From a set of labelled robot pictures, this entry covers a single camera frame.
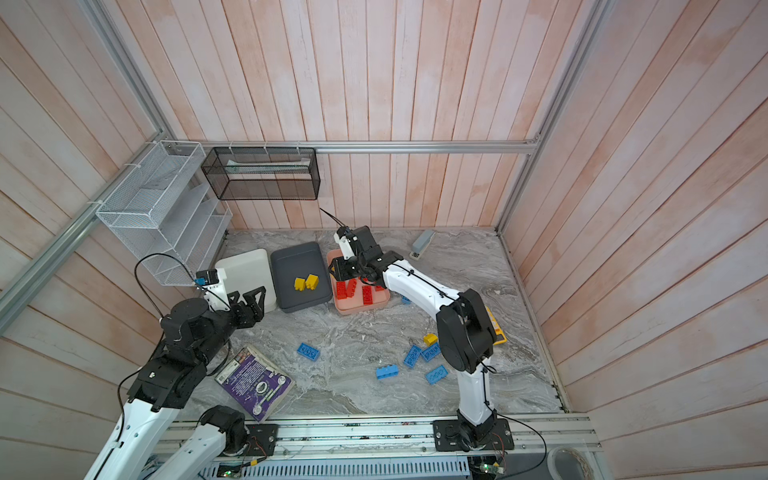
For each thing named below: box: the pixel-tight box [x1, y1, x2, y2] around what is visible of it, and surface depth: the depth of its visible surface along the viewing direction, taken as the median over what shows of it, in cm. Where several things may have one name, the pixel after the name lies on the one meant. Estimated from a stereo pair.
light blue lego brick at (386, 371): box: [376, 364, 399, 381], surface depth 85 cm
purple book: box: [215, 345, 296, 422], surface depth 81 cm
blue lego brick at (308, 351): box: [297, 342, 321, 362], surface depth 89 cm
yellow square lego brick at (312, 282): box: [305, 274, 319, 291], surface depth 103 cm
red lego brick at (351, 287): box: [346, 278, 357, 298], surface depth 103 cm
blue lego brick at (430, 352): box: [420, 342, 441, 362], surface depth 88 cm
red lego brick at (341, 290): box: [336, 281, 347, 300], surface depth 102 cm
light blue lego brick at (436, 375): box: [425, 364, 449, 385], surface depth 85 cm
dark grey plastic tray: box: [270, 242, 332, 313], surface depth 106 cm
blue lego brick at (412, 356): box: [404, 345, 423, 368], surface depth 89 cm
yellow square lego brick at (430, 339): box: [423, 333, 439, 347], surface depth 90 cm
